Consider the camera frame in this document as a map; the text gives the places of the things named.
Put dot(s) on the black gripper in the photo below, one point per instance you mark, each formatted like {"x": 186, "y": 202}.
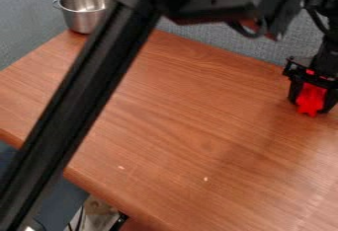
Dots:
{"x": 317, "y": 70}

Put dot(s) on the red rectangular block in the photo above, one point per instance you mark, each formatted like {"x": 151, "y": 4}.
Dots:
{"x": 310, "y": 99}

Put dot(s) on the stainless steel pot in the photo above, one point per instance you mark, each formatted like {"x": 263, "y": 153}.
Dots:
{"x": 81, "y": 14}

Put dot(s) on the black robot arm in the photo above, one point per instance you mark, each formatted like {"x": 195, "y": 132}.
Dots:
{"x": 101, "y": 64}

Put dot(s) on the metal table leg frame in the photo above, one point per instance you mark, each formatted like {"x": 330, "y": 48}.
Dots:
{"x": 96, "y": 216}

